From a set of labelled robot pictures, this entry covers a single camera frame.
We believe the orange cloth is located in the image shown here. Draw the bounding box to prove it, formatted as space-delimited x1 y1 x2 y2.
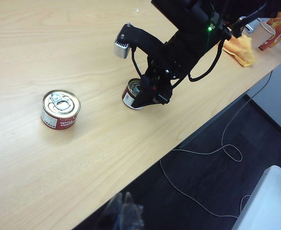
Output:
222 33 255 68

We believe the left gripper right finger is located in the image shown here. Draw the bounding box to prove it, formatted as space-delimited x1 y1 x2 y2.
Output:
121 191 145 230

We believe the silver wrist camera black mount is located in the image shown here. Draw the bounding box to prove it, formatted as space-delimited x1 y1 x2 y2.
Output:
113 23 167 59

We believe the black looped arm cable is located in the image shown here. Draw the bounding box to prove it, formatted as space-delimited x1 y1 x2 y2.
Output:
187 39 227 83

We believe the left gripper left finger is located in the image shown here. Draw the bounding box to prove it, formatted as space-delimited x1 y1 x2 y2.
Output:
99 193 123 230

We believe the thin white cable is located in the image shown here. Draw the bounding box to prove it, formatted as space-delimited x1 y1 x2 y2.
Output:
159 70 273 219

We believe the red tomato paste can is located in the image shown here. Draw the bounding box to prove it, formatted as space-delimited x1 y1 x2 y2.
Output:
40 89 81 130

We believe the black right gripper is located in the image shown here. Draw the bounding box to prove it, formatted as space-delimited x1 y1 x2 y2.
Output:
132 26 224 109

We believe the black camera cable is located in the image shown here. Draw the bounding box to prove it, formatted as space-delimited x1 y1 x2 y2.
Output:
130 46 145 78

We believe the white plastic housing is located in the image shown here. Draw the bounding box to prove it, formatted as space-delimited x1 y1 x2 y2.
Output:
231 164 281 230

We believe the orange carton box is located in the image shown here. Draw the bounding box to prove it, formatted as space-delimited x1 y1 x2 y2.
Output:
258 11 281 51

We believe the white paper cup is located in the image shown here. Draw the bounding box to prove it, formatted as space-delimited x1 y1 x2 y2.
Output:
251 18 277 50

